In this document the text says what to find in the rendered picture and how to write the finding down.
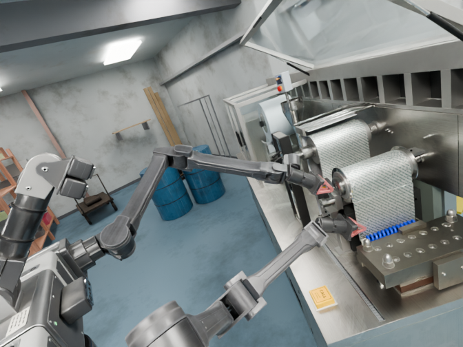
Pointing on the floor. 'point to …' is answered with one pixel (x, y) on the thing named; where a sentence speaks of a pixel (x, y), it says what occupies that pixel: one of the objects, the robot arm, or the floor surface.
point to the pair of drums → (176, 192)
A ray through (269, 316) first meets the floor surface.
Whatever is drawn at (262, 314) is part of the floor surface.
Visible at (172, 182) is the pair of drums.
